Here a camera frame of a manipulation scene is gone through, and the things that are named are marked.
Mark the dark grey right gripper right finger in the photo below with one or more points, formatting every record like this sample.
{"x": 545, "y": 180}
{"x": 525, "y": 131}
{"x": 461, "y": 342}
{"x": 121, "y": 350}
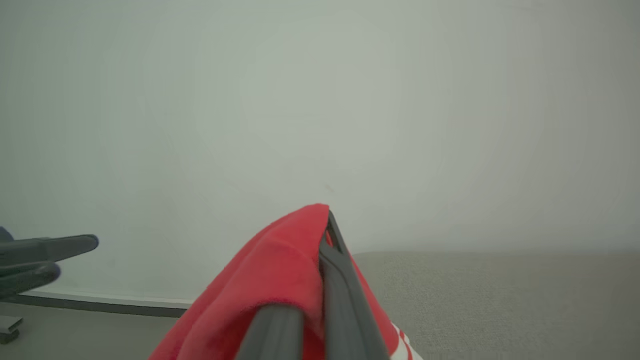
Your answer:
{"x": 345, "y": 310}

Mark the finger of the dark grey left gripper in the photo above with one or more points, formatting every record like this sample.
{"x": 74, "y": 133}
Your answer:
{"x": 50, "y": 247}
{"x": 25, "y": 280}

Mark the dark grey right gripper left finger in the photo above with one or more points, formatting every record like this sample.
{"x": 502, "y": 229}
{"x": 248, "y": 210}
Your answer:
{"x": 275, "y": 335}

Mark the red garment with white stripes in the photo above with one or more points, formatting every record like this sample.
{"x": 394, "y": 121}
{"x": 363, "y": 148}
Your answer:
{"x": 270, "y": 270}

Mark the small grey block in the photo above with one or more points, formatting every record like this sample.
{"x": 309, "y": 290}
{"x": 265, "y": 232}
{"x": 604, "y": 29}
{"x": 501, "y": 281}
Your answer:
{"x": 7, "y": 330}

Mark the white and grey baseboard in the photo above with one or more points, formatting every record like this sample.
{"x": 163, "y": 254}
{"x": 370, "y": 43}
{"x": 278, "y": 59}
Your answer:
{"x": 100, "y": 302}

